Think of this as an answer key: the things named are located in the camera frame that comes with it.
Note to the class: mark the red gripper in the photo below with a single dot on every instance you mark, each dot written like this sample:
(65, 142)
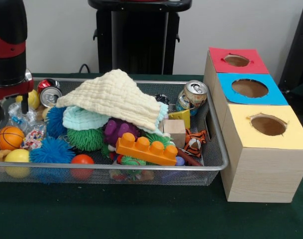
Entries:
(14, 90)

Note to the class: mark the crushed clear plastic bottle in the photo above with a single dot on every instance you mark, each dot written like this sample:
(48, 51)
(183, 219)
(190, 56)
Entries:
(17, 119)

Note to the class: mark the mint knitted cloth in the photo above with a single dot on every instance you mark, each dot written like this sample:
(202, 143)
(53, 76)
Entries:
(84, 119)

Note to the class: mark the cream knitted cloth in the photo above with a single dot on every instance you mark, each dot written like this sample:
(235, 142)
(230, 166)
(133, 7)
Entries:
(114, 99)

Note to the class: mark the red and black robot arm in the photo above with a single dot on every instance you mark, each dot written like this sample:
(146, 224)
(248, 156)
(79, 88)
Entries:
(8, 44)

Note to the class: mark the silver mesh bin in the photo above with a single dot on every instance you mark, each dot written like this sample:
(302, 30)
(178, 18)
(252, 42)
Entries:
(191, 178)

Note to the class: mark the wooden box with three holes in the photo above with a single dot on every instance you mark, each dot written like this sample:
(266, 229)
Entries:
(265, 174)

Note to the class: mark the orange toy basketball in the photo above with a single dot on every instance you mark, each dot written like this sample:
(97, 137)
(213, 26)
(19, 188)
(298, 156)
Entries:
(9, 138)

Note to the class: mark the crushed red drink can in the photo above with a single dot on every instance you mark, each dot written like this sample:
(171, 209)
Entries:
(50, 95)

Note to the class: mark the blue spiky rubber ball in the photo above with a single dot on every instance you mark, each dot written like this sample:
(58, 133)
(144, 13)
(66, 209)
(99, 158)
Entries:
(53, 152)

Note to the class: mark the green spiky rubber ball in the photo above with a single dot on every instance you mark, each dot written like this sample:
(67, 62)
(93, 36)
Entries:
(85, 139)

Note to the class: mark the purple spiky rubber toy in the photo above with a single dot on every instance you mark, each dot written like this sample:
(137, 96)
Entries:
(117, 130)

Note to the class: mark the orange toy building block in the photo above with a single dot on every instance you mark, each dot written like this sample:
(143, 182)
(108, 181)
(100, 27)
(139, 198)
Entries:
(146, 150)

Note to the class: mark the dark green table cloth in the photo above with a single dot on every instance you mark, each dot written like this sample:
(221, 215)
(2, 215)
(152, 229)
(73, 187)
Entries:
(116, 211)

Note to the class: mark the tiger striped plush toy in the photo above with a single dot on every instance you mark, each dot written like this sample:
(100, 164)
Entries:
(194, 144)

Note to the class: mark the black upright panel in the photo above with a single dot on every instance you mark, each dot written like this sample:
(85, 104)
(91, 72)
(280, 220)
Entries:
(300, 49)

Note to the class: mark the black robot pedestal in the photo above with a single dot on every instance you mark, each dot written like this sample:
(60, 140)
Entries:
(141, 37)

